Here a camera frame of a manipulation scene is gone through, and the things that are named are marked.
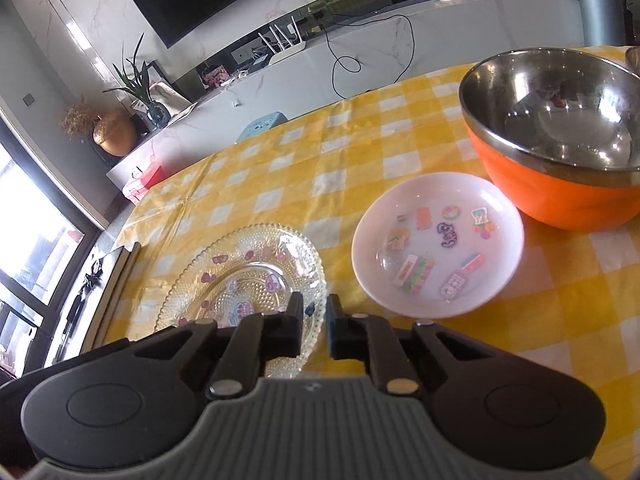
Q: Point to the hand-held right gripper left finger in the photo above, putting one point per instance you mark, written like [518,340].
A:
[295,322]

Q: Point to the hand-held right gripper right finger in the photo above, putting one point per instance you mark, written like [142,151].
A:
[334,330]

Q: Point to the clear glass plate with stickers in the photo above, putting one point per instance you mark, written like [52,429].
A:
[250,265]

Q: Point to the white plate with stickers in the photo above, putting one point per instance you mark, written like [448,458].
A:
[435,210]

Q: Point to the orange steel bowl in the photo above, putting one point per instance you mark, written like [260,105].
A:
[550,190]

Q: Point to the wooden chair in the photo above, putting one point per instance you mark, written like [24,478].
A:
[120,270]

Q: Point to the teal plastic stool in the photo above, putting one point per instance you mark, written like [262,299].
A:
[260,127]

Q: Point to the red box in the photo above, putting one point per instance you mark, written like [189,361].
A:
[145,182]

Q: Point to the yellow checked tablecloth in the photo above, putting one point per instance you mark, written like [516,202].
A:
[400,135]

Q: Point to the gold vase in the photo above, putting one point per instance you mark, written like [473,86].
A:
[115,135]

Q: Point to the white router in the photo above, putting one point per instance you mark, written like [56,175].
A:
[287,52]

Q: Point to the aloe plant in blue vase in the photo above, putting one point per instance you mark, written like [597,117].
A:
[137,77]

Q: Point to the dried flower bunch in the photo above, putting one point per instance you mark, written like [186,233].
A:
[80,117]

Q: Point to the white marble tv cabinet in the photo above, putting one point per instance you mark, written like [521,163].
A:
[450,35]

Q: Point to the small metal bowl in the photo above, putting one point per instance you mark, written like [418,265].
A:
[633,58]

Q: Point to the grey trash can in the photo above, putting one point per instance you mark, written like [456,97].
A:
[597,10]

